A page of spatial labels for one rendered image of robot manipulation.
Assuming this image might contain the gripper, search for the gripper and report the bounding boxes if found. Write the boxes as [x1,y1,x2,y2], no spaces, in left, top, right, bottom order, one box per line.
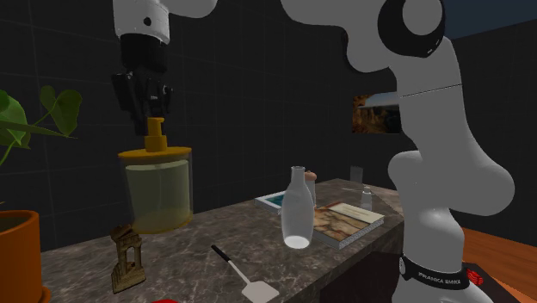
[110,33,175,136]

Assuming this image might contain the yellow pump soap dispenser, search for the yellow pump soap dispenser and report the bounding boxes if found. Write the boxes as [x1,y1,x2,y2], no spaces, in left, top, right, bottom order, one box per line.
[117,116,194,235]

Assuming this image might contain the book with teal cover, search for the book with teal cover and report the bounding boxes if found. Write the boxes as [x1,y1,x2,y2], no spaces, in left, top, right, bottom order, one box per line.
[254,190,289,215]

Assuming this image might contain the tan stone ruin figure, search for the tan stone ruin figure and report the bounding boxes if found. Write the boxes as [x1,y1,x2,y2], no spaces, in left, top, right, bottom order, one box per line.
[109,224,147,294]

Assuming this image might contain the clear bottle with brown cap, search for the clear bottle with brown cap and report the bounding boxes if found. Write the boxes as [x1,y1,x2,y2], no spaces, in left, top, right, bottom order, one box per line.
[303,170,318,207]

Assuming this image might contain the clear glass bottle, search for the clear glass bottle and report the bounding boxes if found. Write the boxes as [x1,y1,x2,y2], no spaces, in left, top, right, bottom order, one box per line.
[280,165,316,250]

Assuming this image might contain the green plant in orange pot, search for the green plant in orange pot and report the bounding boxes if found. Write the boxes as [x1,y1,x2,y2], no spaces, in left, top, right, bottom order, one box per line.
[0,84,83,303]

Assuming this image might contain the clear drinking glass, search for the clear drinking glass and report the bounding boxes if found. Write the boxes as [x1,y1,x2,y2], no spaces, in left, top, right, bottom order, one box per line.
[349,164,365,185]

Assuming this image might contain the book with brown cover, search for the book with brown cover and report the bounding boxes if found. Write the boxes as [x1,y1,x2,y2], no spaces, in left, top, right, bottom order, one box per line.
[312,201,386,251]

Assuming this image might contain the small clear glass shaker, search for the small clear glass shaker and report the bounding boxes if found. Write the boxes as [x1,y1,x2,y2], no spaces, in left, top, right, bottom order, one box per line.
[360,185,374,212]

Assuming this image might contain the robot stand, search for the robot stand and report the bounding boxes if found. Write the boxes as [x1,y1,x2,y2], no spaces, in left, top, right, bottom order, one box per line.
[460,261,524,303]

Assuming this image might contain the white spatula with black handle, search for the white spatula with black handle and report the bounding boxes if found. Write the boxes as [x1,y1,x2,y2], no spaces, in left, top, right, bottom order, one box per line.
[210,244,281,303]

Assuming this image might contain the wall picture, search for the wall picture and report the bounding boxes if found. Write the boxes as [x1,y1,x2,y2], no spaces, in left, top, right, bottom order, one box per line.
[351,91,402,135]

